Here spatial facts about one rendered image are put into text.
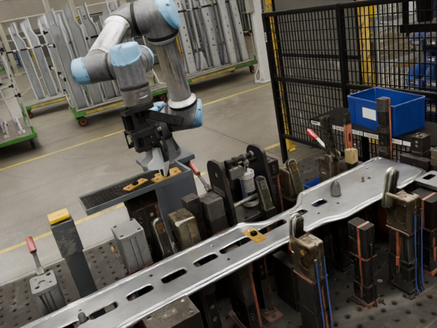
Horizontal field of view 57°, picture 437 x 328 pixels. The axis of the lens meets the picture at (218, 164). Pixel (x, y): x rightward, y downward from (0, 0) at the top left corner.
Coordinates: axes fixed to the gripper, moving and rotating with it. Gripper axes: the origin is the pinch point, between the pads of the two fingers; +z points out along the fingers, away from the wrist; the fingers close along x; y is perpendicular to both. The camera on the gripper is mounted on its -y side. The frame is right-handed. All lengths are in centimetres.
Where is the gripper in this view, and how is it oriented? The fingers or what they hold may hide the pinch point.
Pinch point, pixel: (164, 170)
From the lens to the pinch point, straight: 115.2
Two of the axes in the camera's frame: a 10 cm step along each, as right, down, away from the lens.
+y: -8.0, 3.7, -4.7
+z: 2.0, 9.1, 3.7
